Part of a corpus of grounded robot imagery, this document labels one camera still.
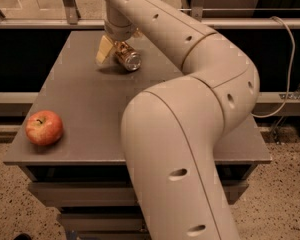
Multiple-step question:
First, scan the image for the red apple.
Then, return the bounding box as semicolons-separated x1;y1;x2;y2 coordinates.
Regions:
25;110;63;146

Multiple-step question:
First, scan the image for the upper grey drawer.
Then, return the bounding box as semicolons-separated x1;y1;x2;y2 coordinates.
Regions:
27;180;250;208

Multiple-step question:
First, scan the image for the white cable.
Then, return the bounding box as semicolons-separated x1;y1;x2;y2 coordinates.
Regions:
251;15;297;119

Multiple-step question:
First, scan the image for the lower grey drawer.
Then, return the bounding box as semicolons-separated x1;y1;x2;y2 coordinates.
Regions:
57;214;147;232

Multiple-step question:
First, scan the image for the grey drawer cabinet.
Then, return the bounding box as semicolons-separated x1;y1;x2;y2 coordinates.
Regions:
3;29;273;240

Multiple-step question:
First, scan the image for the grey metal railing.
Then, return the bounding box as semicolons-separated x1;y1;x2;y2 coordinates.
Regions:
0;0;300;29

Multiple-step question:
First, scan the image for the metal wall bracket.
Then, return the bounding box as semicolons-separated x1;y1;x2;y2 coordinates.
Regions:
279;83;300;100

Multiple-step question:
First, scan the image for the orange soda can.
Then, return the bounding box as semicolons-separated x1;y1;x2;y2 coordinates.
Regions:
114;41;141;72

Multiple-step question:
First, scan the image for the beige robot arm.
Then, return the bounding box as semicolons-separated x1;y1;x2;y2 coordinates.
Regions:
105;0;259;240

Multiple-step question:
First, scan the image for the grey drawer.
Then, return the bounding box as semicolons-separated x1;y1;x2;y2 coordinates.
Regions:
27;180;250;208
57;214;147;232

